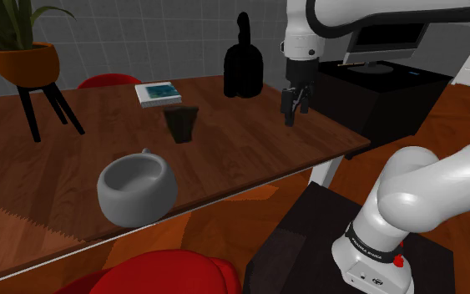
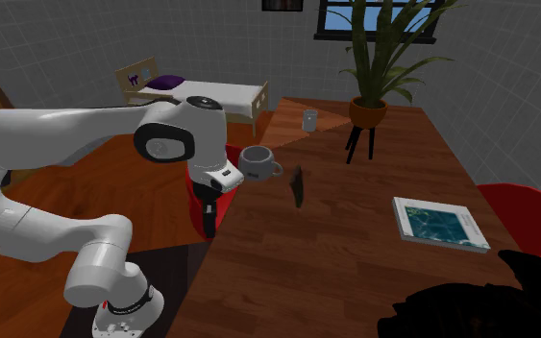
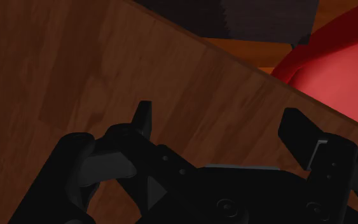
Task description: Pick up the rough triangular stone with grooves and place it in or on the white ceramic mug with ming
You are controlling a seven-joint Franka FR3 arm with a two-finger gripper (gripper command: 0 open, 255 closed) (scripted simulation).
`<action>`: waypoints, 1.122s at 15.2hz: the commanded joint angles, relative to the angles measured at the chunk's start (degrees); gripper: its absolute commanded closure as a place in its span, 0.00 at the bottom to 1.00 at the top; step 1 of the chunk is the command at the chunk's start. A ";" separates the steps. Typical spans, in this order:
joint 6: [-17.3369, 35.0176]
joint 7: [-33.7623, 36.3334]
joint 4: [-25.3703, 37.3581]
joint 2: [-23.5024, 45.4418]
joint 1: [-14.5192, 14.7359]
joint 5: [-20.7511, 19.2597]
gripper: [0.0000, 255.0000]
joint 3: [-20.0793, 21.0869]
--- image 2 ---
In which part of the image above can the red chair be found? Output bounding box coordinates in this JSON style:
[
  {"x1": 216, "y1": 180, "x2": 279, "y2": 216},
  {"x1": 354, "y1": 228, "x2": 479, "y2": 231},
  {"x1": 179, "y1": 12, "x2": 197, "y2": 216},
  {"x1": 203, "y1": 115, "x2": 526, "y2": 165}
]
[
  {"x1": 476, "y1": 182, "x2": 541, "y2": 261},
  {"x1": 184, "y1": 143, "x2": 244, "y2": 241}
]

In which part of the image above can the grey mug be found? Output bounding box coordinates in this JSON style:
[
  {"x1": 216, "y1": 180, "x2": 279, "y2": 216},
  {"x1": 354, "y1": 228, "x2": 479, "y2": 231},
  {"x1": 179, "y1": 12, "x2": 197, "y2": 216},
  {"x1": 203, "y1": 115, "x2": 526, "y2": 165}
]
[{"x1": 237, "y1": 144, "x2": 284, "y2": 183}]

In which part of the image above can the dark robot stand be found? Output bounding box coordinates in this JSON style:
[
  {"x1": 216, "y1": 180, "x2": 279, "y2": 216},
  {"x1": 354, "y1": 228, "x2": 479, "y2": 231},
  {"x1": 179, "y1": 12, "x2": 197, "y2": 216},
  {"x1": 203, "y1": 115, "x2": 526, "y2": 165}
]
[{"x1": 59, "y1": 240, "x2": 213, "y2": 338}]

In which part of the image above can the dark brown flat object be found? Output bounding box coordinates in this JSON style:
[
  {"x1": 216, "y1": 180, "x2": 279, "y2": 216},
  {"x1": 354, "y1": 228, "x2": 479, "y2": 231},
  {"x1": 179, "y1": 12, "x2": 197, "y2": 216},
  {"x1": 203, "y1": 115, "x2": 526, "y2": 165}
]
[{"x1": 288, "y1": 164, "x2": 306, "y2": 210}]

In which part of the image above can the wooden bed with purple pillow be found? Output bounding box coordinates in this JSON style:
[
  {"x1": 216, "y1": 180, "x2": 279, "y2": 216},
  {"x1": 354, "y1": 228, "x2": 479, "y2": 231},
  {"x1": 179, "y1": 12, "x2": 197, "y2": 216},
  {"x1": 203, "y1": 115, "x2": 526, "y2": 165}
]
[{"x1": 113, "y1": 56, "x2": 270, "y2": 138}]

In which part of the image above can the brown wooden table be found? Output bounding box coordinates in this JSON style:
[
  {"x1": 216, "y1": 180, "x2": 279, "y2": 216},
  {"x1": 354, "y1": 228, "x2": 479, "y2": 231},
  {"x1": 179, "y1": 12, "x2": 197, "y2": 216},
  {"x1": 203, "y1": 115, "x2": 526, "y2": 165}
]
[{"x1": 164, "y1": 95, "x2": 524, "y2": 338}]

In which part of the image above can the potted plant on black stand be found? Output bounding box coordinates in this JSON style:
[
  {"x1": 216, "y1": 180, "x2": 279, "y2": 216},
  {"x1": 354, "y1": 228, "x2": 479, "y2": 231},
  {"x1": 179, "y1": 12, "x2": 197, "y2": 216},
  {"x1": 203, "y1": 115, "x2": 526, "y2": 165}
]
[{"x1": 315, "y1": 0, "x2": 468, "y2": 165}]

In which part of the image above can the dark framed window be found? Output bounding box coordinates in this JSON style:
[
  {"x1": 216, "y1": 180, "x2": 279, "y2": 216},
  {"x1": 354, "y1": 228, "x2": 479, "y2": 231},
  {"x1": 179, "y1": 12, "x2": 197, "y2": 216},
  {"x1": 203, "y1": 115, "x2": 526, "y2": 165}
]
[{"x1": 312, "y1": 0, "x2": 446, "y2": 46}]

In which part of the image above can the white book with teal cover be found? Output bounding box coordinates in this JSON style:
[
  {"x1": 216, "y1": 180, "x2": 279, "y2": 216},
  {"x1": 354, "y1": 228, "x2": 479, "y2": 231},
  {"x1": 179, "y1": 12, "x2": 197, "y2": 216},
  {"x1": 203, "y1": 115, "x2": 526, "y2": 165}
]
[{"x1": 391, "y1": 196, "x2": 492, "y2": 254}]

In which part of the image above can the black furry figure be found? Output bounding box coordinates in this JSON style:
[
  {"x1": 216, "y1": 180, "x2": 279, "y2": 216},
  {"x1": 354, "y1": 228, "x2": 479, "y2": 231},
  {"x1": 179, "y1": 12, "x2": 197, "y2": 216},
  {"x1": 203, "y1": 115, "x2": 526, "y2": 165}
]
[{"x1": 376, "y1": 249, "x2": 541, "y2": 338}]

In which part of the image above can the dark wall picture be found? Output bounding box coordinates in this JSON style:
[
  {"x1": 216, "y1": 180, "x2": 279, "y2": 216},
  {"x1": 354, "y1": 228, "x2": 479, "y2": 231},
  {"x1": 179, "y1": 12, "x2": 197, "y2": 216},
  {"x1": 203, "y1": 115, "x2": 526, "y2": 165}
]
[{"x1": 260, "y1": 0, "x2": 305, "y2": 13}]

